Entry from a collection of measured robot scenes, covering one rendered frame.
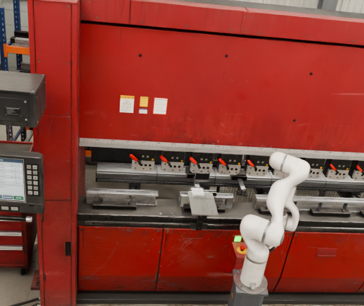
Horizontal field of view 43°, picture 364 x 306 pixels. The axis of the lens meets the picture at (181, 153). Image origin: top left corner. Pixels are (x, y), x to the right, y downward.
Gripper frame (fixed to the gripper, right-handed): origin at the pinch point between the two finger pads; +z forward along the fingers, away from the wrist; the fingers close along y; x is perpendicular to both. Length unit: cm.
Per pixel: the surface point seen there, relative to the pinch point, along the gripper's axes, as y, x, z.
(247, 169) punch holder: -54, -6, -23
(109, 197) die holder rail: -56, -100, 6
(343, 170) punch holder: -52, 65, -26
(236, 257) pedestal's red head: -11.1, -15.1, 19.2
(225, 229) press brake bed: -40.2, -15.8, 21.7
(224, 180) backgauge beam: -79, -11, 6
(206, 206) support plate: -38, -34, -2
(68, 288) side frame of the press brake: -29, -126, 70
